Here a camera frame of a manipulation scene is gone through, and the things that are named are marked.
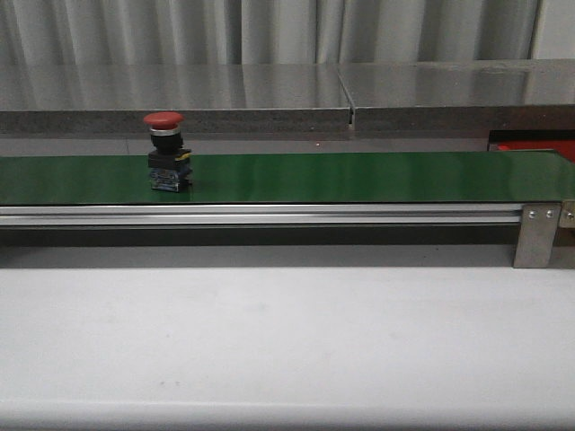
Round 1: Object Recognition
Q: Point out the steel conveyor end plate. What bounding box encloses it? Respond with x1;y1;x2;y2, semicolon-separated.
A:
558;199;575;229

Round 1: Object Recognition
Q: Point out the left grey stone slab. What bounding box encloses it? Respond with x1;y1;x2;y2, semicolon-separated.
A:
1;65;351;136

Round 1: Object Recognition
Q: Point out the steel conveyor support bracket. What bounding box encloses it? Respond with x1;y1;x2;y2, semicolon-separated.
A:
513;203;561;268

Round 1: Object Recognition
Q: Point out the grey pleated curtain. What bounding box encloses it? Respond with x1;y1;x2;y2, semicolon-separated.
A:
1;1;539;66

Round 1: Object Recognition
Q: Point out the grey stone slab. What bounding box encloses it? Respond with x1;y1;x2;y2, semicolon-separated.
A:
339;59;574;133
1;65;351;136

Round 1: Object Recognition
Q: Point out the aluminium conveyor side rail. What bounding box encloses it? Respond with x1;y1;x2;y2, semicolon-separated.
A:
1;203;523;229

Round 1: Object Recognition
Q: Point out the red plastic tray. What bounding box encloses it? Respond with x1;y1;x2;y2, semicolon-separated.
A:
491;140;575;163

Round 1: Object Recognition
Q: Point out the red mushroom push button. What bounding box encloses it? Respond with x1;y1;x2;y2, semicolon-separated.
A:
144;111;192;192

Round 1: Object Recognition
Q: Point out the green conveyor belt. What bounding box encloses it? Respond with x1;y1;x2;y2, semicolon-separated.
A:
1;151;574;206

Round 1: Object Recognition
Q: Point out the right grey stone slab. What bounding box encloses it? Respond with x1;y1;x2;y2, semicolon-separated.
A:
339;59;574;133

